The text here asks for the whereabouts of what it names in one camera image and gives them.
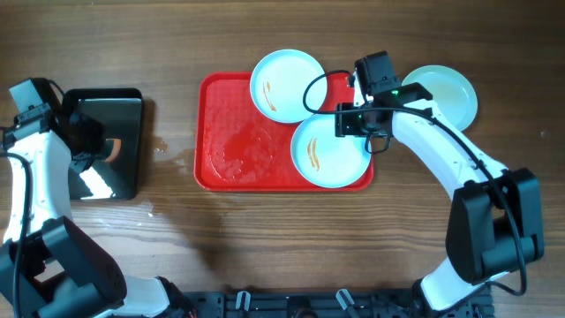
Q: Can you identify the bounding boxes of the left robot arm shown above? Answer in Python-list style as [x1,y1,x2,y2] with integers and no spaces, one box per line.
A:
[1,110,198,317]

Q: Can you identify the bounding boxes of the red plastic tray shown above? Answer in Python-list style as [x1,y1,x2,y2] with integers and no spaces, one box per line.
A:
[194,72,374,193]

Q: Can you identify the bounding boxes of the black rectangular water tray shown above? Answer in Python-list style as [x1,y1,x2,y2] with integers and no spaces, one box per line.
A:
[63,88,144,201]

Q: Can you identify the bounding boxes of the green and orange sponge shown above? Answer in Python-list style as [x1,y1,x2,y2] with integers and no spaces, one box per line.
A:
[102,139,122,163]

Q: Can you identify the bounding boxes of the light blue plate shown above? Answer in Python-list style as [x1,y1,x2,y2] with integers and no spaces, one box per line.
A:
[290,115,371,188]
[402,65,478,131]
[249,49,328,124]

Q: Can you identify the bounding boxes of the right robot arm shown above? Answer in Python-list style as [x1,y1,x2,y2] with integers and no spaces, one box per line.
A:
[335,83,545,317]

